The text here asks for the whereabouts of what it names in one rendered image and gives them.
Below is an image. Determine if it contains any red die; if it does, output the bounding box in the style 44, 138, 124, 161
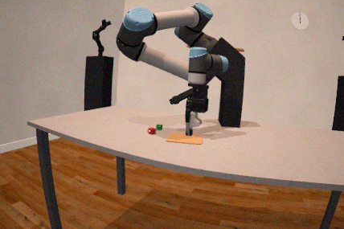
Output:
148, 128, 156, 135

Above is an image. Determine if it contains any tan mat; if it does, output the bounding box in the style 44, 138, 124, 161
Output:
166, 133, 203, 145

